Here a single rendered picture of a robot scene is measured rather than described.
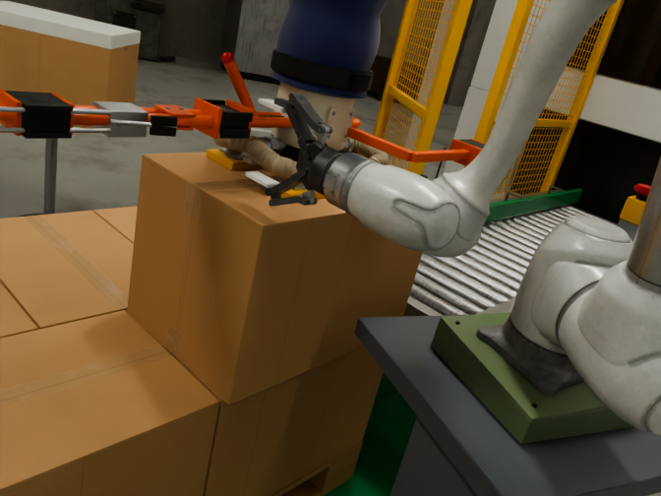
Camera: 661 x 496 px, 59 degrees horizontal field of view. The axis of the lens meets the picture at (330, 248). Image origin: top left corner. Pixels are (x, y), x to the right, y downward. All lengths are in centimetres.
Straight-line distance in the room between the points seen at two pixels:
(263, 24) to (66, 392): 847
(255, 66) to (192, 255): 833
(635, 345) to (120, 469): 88
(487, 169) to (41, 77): 213
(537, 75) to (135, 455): 93
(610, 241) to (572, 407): 28
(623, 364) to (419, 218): 33
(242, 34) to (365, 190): 855
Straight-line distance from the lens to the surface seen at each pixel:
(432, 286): 199
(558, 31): 86
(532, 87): 89
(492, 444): 100
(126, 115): 104
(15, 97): 100
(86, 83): 269
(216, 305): 118
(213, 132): 114
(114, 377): 128
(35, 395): 125
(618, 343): 87
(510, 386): 105
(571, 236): 102
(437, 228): 81
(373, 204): 83
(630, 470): 111
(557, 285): 100
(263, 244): 105
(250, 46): 940
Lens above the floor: 132
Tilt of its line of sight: 22 degrees down
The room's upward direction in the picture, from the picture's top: 14 degrees clockwise
